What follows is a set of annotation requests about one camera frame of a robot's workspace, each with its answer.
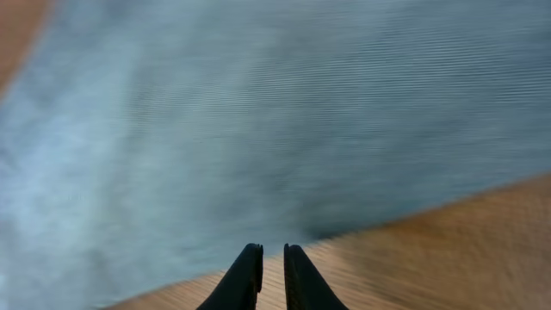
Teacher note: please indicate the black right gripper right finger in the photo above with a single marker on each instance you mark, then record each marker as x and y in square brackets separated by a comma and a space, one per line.
[305, 288]

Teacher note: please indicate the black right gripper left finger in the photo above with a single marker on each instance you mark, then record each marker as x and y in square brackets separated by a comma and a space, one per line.
[240, 285]

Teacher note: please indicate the light blue denim jeans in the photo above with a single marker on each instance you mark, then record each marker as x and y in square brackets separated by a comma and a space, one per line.
[147, 142]

